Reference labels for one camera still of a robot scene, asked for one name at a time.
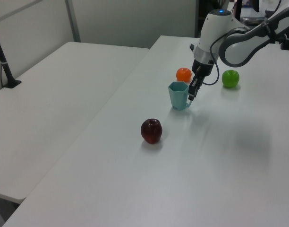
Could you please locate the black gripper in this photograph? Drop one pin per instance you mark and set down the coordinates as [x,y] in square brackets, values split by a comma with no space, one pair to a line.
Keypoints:
[203,68]

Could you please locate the light blue hexagonal mug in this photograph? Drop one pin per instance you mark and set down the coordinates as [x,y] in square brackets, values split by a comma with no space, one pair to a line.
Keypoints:
[178,99]

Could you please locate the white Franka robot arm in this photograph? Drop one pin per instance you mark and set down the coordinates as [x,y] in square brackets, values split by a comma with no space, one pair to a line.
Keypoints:
[213,30]

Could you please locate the orange fruit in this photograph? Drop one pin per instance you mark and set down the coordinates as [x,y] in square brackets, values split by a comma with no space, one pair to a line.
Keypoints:
[183,75]

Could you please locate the green apple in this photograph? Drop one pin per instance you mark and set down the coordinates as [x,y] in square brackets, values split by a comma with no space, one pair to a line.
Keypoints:
[230,79]

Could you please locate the dark red apple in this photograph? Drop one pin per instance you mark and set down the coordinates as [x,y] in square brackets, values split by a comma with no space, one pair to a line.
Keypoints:
[151,131]

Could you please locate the white side table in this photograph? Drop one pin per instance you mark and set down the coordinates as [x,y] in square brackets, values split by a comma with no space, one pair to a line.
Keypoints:
[52,106]

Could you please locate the black pole with base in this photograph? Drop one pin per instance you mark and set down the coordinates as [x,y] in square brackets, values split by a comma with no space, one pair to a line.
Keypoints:
[4,63]

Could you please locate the black mount clamp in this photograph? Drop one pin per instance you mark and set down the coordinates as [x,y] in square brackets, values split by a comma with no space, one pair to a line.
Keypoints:
[288,42]

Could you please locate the grey partition post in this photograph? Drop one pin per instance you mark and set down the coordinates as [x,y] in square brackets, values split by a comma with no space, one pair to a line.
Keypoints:
[73,21]

